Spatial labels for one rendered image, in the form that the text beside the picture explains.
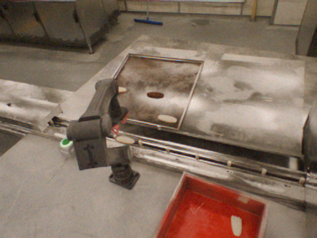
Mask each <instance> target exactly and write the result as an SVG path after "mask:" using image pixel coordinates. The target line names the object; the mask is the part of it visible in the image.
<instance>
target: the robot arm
mask: <svg viewBox="0 0 317 238"><path fill-rule="evenodd" d="M95 89H96V93H94V95H93V98H92V100H91V102H90V103H89V106H88V107H87V109H86V111H85V112H84V114H83V115H81V116H80V117H79V119H76V120H71V122H70V124H68V127H67V128H66V138H67V140H68V141H69V142H71V141H73V146H74V149H75V154H76V158H77V163H78V166H79V170H86V169H96V168H100V167H108V166H111V169H112V174H111V175H110V176H109V178H108V179H109V181H110V182H113V183H115V184H117V185H119V186H121V187H124V188H126V189H128V190H131V189H132V188H133V186H134V185H135V184H136V182H137V181H138V178H139V177H140V176H141V175H140V173H139V172H138V171H135V170H132V168H131V166H130V165H129V164H131V163H132V155H131V148H130V145H122V146H119V147H115V148H108V147H107V142H106V136H110V135H111V131H112V132H114V134H116V135H119V125H117V124H118V122H119V121H120V120H121V122H122V124H126V119H127V117H128V114H129V110H127V108H126V107H121V106H120V104H119V99H118V96H119V85H118V84H117V81H116V80H115V78H114V77H113V78H109V79H100V80H98V81H97V82H96V84H95ZM107 110H108V112H109V114H108V115H106V114H107ZM123 119H124V121H123ZM114 129H116V131H114Z"/></svg>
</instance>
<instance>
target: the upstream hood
mask: <svg viewBox="0 0 317 238"><path fill-rule="evenodd" d="M60 113H63V112H62V110H61V108H60V105H59V104H58V103H53V102H48V101H42V100H38V99H31V98H28V97H21V96H18V95H12V94H7V93H4V92H0V122H4V123H8V124H12V125H15V126H21V127H23V128H28V129H31V130H34V131H39V132H43V131H44V130H45V129H46V128H47V127H48V126H49V124H48V122H49V121H50V120H51V119H52V118H53V117H54V116H55V115H57V116H58V115H59V114H60Z"/></svg>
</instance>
